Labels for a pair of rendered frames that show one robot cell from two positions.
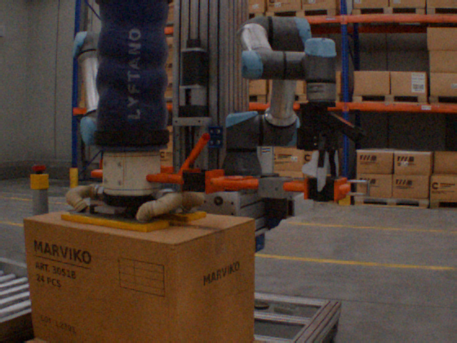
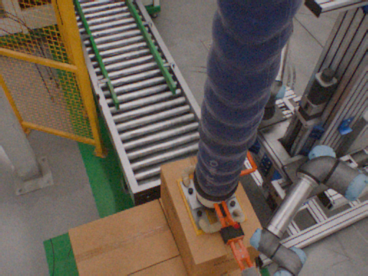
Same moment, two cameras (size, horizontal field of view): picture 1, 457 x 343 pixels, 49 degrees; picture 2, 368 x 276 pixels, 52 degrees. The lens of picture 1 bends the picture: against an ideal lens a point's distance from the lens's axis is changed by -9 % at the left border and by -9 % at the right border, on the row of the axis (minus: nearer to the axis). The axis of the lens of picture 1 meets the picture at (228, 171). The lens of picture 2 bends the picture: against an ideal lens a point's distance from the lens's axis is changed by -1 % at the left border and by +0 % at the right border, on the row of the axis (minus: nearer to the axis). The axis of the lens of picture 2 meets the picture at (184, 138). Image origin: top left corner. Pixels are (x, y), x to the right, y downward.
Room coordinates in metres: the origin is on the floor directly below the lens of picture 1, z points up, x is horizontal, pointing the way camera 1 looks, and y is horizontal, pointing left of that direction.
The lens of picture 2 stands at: (0.74, -0.14, 2.84)
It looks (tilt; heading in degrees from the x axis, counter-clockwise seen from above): 55 degrees down; 37
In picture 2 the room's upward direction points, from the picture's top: 5 degrees clockwise
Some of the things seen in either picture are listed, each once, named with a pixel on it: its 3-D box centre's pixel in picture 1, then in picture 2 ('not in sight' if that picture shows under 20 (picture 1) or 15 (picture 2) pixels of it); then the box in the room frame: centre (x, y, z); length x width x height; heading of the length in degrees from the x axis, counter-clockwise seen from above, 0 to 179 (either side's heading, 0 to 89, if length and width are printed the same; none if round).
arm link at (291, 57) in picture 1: (305, 66); (288, 260); (1.40, -0.20, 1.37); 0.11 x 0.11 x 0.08; 3
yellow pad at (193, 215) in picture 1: (152, 207); (227, 193); (1.68, 0.24, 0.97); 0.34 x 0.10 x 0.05; 60
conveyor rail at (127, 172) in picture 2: not in sight; (92, 77); (2.00, 1.81, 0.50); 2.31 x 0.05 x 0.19; 63
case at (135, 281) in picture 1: (136, 282); (208, 215); (1.59, 0.28, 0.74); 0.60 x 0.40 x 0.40; 60
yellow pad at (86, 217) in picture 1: (111, 215); (195, 203); (1.51, 0.33, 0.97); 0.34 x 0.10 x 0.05; 60
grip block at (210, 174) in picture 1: (202, 180); (231, 233); (1.47, 0.07, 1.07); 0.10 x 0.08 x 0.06; 150
